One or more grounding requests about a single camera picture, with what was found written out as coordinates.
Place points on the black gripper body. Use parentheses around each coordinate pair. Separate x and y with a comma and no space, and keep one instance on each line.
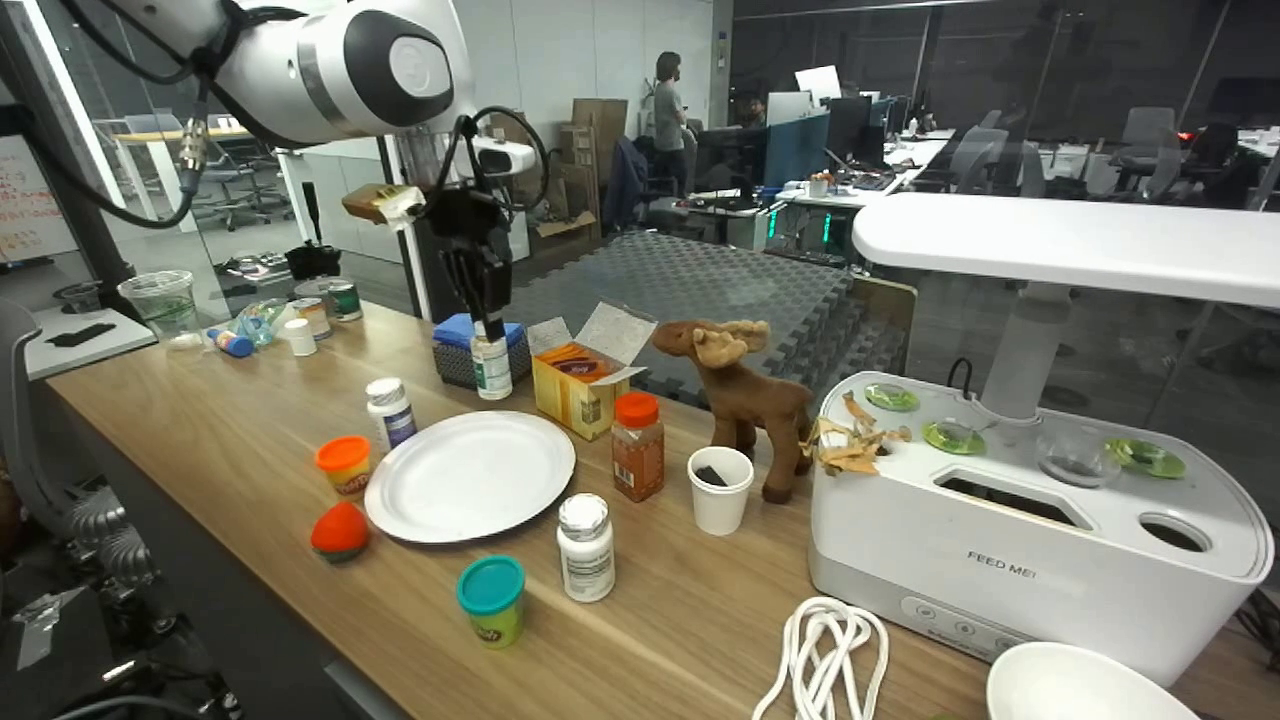
(468,230)

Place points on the white bottle blue label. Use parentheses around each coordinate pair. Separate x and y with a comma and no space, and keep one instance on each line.
(391,413)

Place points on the orange lid spice jar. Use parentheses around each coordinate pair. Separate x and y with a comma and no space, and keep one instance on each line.
(636,447)

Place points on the orange lid yellow dough tub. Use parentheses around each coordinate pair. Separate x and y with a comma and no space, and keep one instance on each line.
(346,462)

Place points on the large white pill bottle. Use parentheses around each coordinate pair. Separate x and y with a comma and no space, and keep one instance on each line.
(586,551)

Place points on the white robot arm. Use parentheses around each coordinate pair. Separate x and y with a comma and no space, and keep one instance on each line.
(323,67)

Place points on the white paper plate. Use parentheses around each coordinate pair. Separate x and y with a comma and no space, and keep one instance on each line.
(467,478)

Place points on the orange plush toy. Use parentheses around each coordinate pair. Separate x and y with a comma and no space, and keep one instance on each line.
(342,529)

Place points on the brown moose plush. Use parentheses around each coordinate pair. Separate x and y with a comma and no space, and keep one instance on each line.
(753,401)

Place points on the blue sponge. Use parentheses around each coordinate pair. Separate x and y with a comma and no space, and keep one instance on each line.
(454,331)

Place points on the grey woven basket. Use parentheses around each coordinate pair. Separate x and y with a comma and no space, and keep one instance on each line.
(448,367)

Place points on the yellow tea box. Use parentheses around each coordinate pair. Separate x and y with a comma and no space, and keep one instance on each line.
(573,391)

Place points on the small dark jar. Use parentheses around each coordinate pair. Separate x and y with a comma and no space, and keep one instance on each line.
(346,302)

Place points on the cardboard box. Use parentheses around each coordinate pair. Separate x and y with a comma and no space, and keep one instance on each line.
(595,144)

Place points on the small white cup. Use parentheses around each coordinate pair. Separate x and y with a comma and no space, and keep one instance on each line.
(300,339)

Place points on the grey foam floor mat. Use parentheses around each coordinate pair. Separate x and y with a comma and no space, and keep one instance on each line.
(693,281)

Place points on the standing person grey shirt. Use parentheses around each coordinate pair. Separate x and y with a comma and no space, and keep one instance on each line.
(661,115)

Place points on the clear plastic bag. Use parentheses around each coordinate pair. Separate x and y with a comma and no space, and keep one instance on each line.
(243,339)

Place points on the white paper cup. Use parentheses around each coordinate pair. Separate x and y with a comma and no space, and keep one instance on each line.
(722,498)

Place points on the teal lid green dough tub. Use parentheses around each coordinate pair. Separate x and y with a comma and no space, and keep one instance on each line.
(491,603)

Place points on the clear plastic cup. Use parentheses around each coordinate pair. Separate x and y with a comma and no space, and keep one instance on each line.
(160,306)

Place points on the dried brown plant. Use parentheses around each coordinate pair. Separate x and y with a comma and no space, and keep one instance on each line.
(848,440)

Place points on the white flat tray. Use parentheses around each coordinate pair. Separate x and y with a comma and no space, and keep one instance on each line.
(86,342)

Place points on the black tripod stand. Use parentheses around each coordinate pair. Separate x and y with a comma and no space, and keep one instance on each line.
(104,545)

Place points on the white hydroponic planter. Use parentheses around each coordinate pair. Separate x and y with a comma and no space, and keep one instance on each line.
(1014,563)

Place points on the white bowl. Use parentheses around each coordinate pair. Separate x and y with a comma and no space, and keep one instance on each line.
(1083,685)

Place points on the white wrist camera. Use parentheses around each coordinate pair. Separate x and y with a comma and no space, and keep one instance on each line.
(514,156)

